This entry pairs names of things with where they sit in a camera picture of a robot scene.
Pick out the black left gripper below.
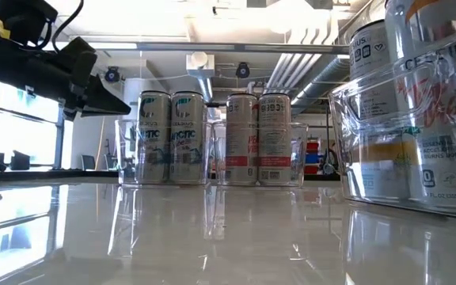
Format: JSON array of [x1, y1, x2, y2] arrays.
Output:
[[0, 0, 131, 120]]

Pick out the clear plastic bin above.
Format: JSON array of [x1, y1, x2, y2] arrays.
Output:
[[115, 118, 213, 188], [329, 23, 456, 221], [211, 120, 309, 188]]

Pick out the Celsius Arctic Vibe can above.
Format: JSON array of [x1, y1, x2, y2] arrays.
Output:
[[137, 90, 173, 185], [169, 90, 206, 185]]

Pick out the Celsius Peach Vibe can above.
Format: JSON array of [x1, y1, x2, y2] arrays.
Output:
[[257, 93, 292, 187], [225, 93, 260, 186]]

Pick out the dark office chair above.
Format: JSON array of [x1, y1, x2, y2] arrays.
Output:
[[81, 154, 97, 171]]

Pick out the large bright window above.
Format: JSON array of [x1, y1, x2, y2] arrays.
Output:
[[0, 77, 67, 171]]

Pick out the small black box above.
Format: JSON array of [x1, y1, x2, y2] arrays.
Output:
[[10, 150, 31, 171]]

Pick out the grey horizontal overhead beam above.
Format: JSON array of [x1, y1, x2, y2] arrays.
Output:
[[87, 41, 351, 55]]

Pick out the white ceiling pipes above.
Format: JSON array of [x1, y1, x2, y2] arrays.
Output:
[[265, 23, 334, 96]]

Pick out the black round ceiling camera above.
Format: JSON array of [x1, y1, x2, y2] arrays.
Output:
[[234, 62, 252, 79], [104, 66, 121, 84]]

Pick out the black metal table frame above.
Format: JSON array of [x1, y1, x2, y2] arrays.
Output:
[[0, 169, 120, 179]]

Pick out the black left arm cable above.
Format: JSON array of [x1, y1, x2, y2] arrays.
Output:
[[51, 0, 85, 51]]

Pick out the white ceiling duct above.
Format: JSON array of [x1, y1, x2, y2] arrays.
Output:
[[185, 51, 216, 100]]

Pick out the silver round air duct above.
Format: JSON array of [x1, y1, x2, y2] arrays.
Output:
[[291, 0, 390, 118]]

